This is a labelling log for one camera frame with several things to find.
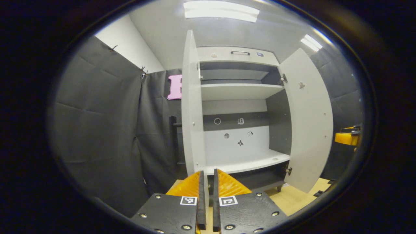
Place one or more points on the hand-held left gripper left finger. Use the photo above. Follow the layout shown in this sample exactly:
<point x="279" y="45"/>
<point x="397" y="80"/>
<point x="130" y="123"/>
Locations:
<point x="169" y="214"/>

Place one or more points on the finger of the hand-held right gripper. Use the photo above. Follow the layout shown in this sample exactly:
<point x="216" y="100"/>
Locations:
<point x="346" y="138"/>

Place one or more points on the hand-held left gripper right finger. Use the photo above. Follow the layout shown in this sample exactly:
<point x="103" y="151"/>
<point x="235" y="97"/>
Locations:
<point x="247" y="211"/>

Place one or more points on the cabinet door with box sticker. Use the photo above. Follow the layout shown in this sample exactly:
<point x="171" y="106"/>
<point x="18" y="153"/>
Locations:
<point x="308" y="130"/>

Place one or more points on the grey double-door shoe cabinet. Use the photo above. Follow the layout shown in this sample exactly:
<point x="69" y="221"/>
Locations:
<point x="279" y="123"/>

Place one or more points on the cabinet door with checkered sticker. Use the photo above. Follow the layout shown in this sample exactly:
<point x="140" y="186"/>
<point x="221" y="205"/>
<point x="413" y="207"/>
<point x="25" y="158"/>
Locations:
<point x="191" y="113"/>

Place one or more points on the white cabinet shelf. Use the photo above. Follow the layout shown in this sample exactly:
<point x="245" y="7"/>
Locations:
<point x="247" y="162"/>
<point x="230" y="74"/>
<point x="237" y="92"/>

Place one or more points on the metal door hinge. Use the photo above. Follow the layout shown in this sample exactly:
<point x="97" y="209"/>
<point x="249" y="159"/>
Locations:
<point x="283" y="79"/>
<point x="289" y="171"/>
<point x="199" y="72"/>

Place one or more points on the grey cabinet drawer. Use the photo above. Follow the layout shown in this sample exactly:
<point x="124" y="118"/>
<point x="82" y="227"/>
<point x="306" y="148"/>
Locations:
<point x="224" y="58"/>

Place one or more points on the small ceiling light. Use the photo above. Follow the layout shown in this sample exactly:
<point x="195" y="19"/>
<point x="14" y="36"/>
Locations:
<point x="311" y="43"/>

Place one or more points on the black backdrop cloth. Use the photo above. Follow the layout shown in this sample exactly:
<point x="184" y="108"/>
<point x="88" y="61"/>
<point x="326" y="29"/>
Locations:
<point x="97" y="130"/>

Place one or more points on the black backdrop clip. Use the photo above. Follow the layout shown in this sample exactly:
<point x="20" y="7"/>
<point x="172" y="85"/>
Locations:
<point x="113" y="48"/>
<point x="143" y="71"/>

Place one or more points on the large ceiling light panel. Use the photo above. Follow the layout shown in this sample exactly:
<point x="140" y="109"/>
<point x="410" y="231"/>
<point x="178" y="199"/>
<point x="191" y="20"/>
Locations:
<point x="221" y="11"/>

